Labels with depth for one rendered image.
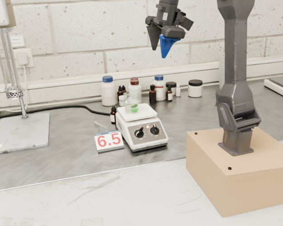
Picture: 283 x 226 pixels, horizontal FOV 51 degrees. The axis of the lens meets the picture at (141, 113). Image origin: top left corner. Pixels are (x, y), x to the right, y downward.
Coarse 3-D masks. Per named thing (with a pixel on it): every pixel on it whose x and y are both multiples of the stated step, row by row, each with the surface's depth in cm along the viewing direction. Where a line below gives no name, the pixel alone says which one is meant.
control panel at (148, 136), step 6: (132, 126) 99; (138, 126) 100; (144, 126) 100; (150, 126) 100; (156, 126) 101; (132, 132) 98; (144, 132) 99; (150, 132) 99; (162, 132) 100; (132, 138) 96; (138, 138) 97; (144, 138) 97; (150, 138) 97; (156, 138) 98; (162, 138) 98
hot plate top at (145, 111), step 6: (120, 108) 109; (144, 108) 108; (150, 108) 108; (120, 114) 105; (126, 114) 103; (132, 114) 103; (138, 114) 103; (144, 114) 103; (150, 114) 102; (156, 114) 103; (126, 120) 100; (132, 120) 100
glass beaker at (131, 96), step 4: (124, 92) 104; (128, 92) 105; (132, 92) 105; (136, 92) 104; (124, 96) 102; (128, 96) 101; (132, 96) 101; (136, 96) 101; (124, 100) 103; (128, 100) 101; (132, 100) 101; (136, 100) 102; (124, 104) 104; (128, 104) 102; (132, 104) 102; (136, 104) 102; (128, 108) 103; (132, 108) 102; (136, 108) 103; (128, 112) 103; (132, 112) 103; (136, 112) 104
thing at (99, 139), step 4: (96, 136) 100; (100, 136) 100; (104, 136) 101; (108, 136) 101; (112, 136) 101; (116, 136) 101; (120, 136) 102; (96, 140) 99; (100, 140) 100; (104, 140) 100; (108, 140) 100; (112, 140) 100; (116, 140) 101; (120, 140) 101; (100, 144) 99; (104, 144) 99; (108, 144) 100; (112, 144) 100; (116, 144) 100
